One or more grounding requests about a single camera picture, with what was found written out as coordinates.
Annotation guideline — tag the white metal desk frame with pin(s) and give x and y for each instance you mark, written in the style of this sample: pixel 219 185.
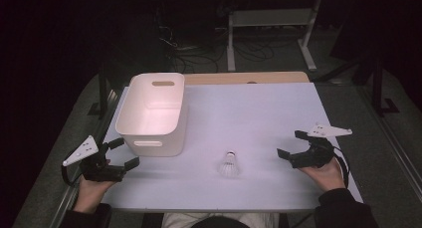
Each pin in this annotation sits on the white metal desk frame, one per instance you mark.
pixel 270 18

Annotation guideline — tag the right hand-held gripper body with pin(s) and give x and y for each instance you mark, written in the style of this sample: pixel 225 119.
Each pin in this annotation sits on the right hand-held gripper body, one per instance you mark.
pixel 315 153

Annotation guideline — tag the white table mat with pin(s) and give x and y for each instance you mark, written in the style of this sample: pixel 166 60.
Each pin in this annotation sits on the white table mat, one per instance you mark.
pixel 252 121

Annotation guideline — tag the person's legs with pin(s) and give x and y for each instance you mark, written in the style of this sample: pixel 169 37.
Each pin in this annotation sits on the person's legs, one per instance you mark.
pixel 265 219

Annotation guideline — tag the white plastic storage bin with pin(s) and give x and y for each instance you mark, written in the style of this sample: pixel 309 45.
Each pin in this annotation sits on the white plastic storage bin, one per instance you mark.
pixel 151 121

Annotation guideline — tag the person's head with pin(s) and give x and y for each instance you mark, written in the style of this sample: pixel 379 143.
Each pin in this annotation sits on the person's head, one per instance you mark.
pixel 220 222

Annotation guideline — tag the black metal stand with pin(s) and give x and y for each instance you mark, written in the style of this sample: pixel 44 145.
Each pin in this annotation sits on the black metal stand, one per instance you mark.
pixel 103 88
pixel 378 88

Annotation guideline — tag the person's right hand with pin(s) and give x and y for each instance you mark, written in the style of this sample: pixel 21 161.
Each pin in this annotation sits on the person's right hand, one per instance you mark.
pixel 326 178

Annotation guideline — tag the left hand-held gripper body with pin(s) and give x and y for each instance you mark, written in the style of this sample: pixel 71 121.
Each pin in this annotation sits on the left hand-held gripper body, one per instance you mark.
pixel 99 170

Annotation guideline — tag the white shuttlecock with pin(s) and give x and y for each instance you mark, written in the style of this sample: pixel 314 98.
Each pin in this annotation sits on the white shuttlecock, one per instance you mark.
pixel 229 166

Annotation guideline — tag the wooden table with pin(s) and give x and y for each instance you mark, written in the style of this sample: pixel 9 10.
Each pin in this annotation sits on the wooden table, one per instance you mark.
pixel 245 78

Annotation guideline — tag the person's left hand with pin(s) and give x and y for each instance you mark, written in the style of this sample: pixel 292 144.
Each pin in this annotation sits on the person's left hand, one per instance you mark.
pixel 89 193

